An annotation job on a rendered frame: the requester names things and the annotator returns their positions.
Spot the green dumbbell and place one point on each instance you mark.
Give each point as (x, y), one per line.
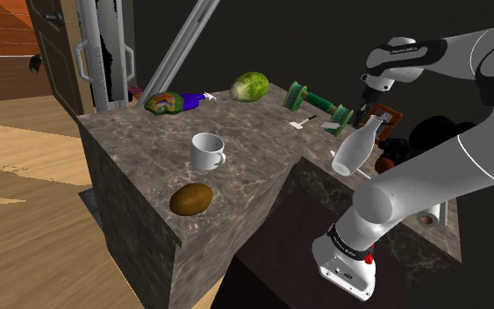
(317, 102)

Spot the white mug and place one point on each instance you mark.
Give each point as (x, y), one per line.
(206, 152)

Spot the white refrigerator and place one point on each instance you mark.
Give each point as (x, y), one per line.
(101, 51)

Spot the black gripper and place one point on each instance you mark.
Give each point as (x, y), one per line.
(369, 99)

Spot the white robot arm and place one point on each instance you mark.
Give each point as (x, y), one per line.
(426, 179)

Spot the green cabbage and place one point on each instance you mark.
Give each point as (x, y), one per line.
(250, 87)

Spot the white glass bottle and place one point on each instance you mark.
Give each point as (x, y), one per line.
(355, 150)

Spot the small white flat tool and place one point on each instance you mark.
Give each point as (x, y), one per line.
(330, 125)

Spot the brown wooden frame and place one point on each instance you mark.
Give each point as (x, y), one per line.
(391, 116)

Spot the brown ball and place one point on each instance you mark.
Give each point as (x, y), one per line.
(382, 165)

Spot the small white spatula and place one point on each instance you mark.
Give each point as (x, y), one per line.
(298, 124)

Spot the brown potato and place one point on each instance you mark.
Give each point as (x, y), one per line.
(191, 199)

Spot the dark brown door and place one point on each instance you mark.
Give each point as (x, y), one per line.
(56, 55)

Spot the black rounded object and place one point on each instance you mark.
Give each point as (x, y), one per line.
(430, 133)

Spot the colourful toy figure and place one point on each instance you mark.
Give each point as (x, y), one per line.
(167, 103)

